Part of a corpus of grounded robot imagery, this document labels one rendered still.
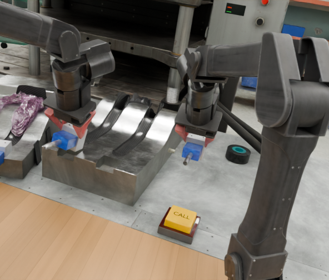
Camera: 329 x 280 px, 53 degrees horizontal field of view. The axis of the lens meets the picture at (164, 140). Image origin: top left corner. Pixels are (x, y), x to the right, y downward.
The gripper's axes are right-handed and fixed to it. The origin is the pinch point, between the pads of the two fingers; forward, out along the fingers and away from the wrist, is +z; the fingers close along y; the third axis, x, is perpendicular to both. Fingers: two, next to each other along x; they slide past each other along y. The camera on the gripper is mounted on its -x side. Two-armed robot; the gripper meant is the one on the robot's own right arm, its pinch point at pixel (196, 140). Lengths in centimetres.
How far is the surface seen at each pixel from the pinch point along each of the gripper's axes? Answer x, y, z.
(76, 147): 13.3, 26.6, -2.6
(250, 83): -294, -4, 227
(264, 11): -79, -7, 6
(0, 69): -46, 114, 42
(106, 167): 13.2, 19.4, 2.9
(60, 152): 13.9, 31.8, 0.9
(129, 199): 18.6, 11.2, 5.0
